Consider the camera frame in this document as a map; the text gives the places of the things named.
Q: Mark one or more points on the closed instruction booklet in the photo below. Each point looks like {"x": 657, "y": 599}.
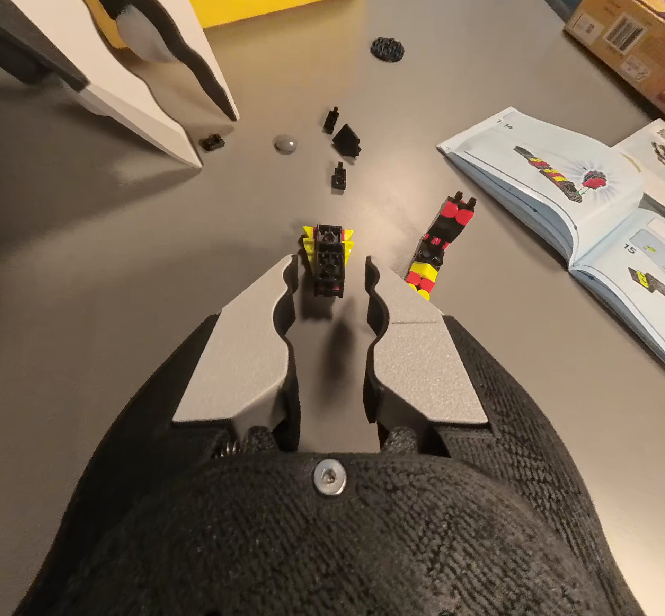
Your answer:
{"x": 649, "y": 143}

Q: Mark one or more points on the black round lego plate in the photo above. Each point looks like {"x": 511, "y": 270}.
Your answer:
{"x": 387, "y": 49}

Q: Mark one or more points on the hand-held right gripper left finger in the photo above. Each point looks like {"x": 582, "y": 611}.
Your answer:
{"x": 239, "y": 361}

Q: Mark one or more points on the long red yellow lego assembly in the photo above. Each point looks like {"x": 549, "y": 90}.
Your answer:
{"x": 441, "y": 242}

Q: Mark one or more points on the grey round lego tile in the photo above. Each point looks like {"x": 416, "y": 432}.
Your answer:
{"x": 284, "y": 145}

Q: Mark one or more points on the black lego clip piece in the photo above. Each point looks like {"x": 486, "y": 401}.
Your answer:
{"x": 338, "y": 176}
{"x": 213, "y": 142}
{"x": 330, "y": 121}

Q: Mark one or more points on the black lego slope piece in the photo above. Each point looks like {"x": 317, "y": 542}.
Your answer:
{"x": 346, "y": 141}

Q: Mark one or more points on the small black yellow lego assembly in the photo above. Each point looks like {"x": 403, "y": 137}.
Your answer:
{"x": 328, "y": 262}

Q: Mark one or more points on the open instruction booklet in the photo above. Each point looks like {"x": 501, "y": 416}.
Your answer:
{"x": 519, "y": 184}

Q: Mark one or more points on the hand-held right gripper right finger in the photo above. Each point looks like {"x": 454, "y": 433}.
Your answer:
{"x": 426, "y": 366}

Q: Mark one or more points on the orange cardboard lego box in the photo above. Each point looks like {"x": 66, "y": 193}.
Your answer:
{"x": 613, "y": 39}

